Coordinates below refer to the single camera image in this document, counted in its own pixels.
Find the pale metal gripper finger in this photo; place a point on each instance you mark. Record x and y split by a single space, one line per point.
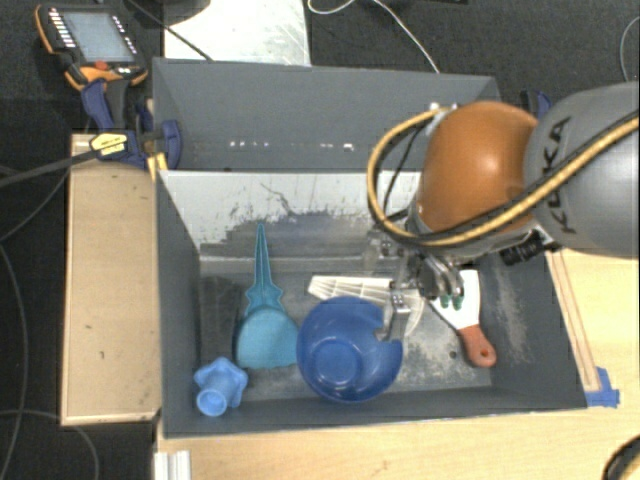
399 318
382 248

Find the grey metal bin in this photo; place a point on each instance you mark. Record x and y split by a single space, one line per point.
310 118

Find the turquoise plastic scoop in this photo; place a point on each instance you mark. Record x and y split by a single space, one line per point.
265 333

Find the blue plastic bowl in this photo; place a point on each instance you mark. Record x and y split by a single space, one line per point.
345 353

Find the pale wood board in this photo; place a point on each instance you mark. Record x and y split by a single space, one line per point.
110 293

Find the black cylinder on white bracket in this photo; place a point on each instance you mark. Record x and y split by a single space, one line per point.
522 250

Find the white slotted plastic piece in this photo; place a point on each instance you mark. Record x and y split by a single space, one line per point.
350 286

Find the small blue star-shaped cup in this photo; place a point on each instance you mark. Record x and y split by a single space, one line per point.
220 380

